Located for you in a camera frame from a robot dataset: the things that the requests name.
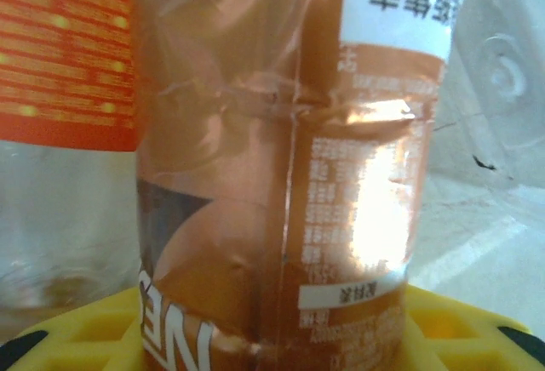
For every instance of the orange label bottle red cap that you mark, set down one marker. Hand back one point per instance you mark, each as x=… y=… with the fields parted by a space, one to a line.
x=64 y=47

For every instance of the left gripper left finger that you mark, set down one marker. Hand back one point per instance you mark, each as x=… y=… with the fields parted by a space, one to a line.
x=85 y=337

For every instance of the copper label plastic bottle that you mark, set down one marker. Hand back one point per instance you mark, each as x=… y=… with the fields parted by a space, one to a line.
x=255 y=175

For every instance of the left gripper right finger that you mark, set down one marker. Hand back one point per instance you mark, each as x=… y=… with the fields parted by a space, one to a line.
x=468 y=337

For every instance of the flat clear bottle white label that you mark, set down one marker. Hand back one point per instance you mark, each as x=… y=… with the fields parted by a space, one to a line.
x=502 y=69

